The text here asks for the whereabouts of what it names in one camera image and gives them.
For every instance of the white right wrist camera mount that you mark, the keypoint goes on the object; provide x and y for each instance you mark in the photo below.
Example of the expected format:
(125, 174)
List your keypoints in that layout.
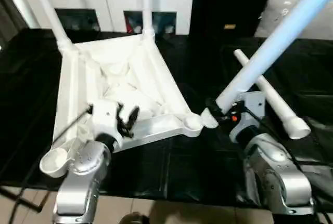
(252, 107)

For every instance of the black furniture with yellow label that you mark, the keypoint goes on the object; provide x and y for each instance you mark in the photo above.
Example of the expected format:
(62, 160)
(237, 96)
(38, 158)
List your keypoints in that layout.
(229, 3)

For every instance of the black work mat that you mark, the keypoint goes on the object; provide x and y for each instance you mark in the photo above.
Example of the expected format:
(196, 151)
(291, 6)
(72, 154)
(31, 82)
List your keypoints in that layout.
(26, 104)

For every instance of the white plastic table top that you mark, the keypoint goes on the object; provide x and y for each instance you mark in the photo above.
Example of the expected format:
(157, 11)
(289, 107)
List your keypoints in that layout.
(119, 73)

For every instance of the white plastic table leg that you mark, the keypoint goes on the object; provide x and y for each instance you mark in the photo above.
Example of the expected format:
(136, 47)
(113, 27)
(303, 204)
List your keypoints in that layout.
(146, 5)
(270, 99)
(276, 42)
(49, 11)

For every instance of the grey cushion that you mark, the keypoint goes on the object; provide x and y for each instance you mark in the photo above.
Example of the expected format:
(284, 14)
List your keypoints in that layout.
(307, 16)

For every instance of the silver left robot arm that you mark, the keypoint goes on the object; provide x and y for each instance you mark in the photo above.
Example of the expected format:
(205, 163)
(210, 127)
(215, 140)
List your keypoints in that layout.
(83, 182)

